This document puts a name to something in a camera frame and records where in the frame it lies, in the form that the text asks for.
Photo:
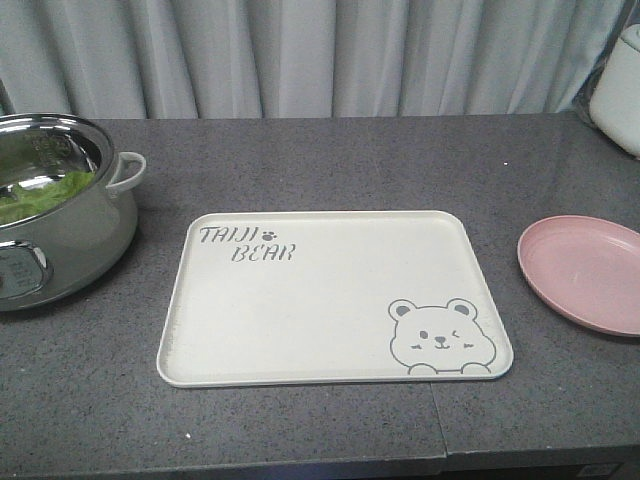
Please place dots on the cream bear serving tray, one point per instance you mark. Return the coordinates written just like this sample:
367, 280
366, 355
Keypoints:
325, 297

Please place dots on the pink round plate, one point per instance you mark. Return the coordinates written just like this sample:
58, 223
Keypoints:
586, 269

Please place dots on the green lettuce leaf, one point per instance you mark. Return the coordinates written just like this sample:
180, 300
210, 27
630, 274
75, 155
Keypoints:
22, 203

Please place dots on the grey curtain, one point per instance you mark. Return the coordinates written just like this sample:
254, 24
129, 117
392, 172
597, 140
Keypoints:
301, 59

